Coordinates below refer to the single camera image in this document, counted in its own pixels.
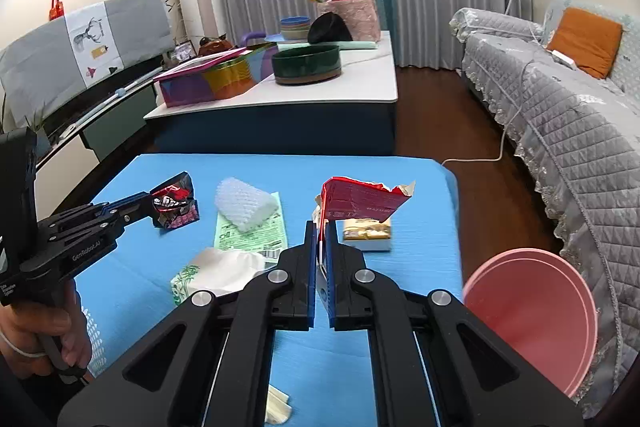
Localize person's left hand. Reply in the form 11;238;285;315
0;279;94;376

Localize stack of coloured bowls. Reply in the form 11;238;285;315
278;16;312;42

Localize small yellow white box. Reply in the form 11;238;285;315
342;217;393;253

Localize green bamboo print tissue pack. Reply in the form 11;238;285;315
170;263;237;307

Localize dark green round container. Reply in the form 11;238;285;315
271;44;344;86

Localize white dark blue coffee table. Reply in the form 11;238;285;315
143;29;400;156

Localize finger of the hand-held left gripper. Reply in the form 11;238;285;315
34;190;154;237
46;201;162;259

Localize torn red carton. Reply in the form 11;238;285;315
313;177;417;270

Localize pink fabric basket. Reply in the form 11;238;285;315
316;0;381;43

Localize mint green folded cloth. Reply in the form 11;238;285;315
277;39;380;53

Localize brown teapot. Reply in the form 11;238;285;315
197;35;235;57

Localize white rod with blue knob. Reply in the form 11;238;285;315
64;71;167;134

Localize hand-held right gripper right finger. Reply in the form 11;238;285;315
318;223;585;427

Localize colourful rectangular box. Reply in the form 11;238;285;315
152;44;281;109

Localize light green flat packet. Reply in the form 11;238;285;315
213;192;290;264

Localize small photo frame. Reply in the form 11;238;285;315
171;40;196;63

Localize crumpled white tissue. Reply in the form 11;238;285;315
187;247;267;296

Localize red black snack wrapper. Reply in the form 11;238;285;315
150;172;201;231

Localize grey printed television cover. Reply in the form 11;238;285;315
0;0;174;130

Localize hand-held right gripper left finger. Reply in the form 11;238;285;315
57;221;319;427

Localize orange cushion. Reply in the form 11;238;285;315
545;6;624;80

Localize white bubble wrap roll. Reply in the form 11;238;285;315
214;177;281;233

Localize white cable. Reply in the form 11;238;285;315
439;29;544;168

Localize pink plastic bin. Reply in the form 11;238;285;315
462;248;600;401

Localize black hat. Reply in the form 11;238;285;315
306;12;354;46

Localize grey quilted sofa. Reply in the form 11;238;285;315
448;0;640;419

